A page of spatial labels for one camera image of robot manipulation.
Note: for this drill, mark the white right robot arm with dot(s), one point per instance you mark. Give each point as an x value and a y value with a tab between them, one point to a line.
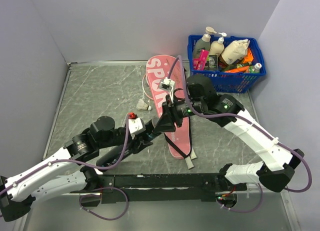
277	165

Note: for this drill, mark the orange tube package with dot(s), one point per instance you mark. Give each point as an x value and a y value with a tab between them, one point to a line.
241	69

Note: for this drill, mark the pink snack box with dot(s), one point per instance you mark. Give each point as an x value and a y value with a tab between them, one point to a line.
199	63

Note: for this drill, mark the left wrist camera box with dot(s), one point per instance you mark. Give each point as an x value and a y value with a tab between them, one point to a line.
135	124

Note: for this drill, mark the cream pump bottle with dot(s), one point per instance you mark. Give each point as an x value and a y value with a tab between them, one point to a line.
217	46

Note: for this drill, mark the green bottle white cap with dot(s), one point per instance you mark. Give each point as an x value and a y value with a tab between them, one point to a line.
254	69

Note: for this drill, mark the pink racket bag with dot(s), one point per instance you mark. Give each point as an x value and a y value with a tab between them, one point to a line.
158	68

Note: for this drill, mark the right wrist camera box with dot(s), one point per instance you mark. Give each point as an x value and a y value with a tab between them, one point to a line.
168	85

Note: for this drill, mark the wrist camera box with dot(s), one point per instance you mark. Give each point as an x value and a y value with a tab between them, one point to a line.
135	124
168	85

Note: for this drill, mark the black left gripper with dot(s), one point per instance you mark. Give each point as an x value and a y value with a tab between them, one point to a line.
137	146

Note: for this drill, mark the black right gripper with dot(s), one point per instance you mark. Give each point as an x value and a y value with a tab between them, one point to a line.
169	114

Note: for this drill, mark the beige paper bag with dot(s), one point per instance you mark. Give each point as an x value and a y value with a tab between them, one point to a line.
235	51

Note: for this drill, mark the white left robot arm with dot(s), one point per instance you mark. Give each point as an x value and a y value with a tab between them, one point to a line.
73	167

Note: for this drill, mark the dark picture box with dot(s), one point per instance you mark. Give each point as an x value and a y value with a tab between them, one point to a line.
211	63

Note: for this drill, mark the badminton racket head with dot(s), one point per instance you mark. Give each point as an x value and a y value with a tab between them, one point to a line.
146	88

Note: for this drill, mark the green pump bottle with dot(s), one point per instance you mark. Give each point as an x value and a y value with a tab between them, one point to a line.
204	43

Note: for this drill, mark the white feather shuttlecock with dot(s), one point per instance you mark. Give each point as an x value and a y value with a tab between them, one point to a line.
142	105

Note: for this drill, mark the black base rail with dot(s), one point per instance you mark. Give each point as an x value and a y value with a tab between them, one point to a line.
169	187

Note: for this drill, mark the orange snack packet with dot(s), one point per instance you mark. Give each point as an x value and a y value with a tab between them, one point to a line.
249	57

